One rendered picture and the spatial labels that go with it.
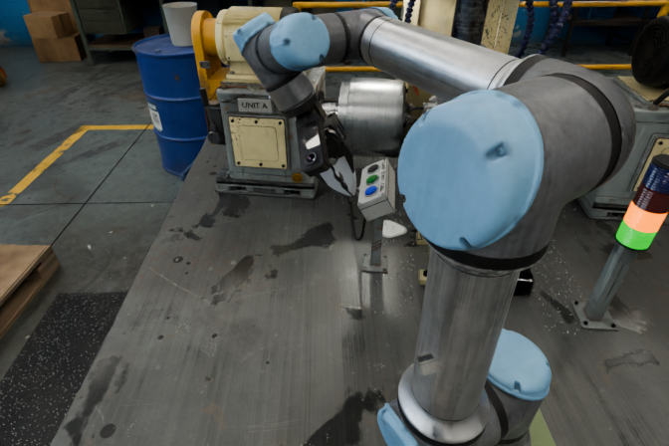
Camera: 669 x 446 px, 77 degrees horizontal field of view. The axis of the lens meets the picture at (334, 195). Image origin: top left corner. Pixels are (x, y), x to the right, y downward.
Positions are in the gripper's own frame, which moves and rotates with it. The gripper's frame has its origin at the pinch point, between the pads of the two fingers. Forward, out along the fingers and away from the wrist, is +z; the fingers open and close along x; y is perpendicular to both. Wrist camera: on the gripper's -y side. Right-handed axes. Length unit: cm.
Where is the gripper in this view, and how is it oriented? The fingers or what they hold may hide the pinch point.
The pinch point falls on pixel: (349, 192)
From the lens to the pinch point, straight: 82.6
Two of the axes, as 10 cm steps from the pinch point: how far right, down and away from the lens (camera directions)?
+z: 4.9, 7.6, 4.3
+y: 1.2, -5.5, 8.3
